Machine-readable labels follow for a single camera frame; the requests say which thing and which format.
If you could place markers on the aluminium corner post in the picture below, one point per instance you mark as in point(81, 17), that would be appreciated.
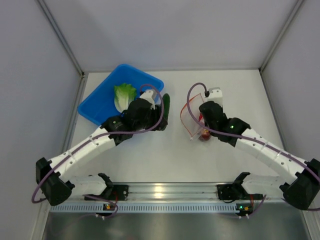
point(59, 34)
point(281, 34)

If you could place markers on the fake green lettuce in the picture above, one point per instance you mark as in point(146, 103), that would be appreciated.
point(124, 94)

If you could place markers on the blue plastic bin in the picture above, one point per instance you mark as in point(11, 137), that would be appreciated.
point(99, 105)

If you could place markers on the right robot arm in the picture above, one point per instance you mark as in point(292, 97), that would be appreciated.
point(297, 180)

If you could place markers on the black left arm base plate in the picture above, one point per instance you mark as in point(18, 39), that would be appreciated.
point(117, 192)

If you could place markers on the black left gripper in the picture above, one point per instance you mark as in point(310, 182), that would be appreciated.
point(156, 115)

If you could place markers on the fake green cucumber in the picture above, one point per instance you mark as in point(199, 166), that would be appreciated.
point(166, 106)

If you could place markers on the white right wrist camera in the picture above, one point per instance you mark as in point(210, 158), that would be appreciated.
point(215, 94)

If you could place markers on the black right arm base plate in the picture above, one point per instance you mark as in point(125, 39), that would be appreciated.
point(231, 192)

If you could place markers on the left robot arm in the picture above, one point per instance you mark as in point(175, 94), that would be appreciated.
point(55, 177)

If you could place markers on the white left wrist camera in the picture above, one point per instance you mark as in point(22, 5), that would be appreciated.
point(150, 96)

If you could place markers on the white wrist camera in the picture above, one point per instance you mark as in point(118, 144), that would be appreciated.
point(150, 96)
point(215, 94)

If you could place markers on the aluminium corner post left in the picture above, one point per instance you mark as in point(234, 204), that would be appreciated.
point(59, 34)

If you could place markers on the white cable duct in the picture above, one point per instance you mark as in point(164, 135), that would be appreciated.
point(125, 207)

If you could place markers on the aluminium rail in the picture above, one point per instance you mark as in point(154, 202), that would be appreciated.
point(144, 191)

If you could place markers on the aluminium corner post right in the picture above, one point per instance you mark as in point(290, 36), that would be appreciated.
point(281, 34)

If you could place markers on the fake red bell pepper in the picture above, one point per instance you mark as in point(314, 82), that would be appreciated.
point(201, 119)

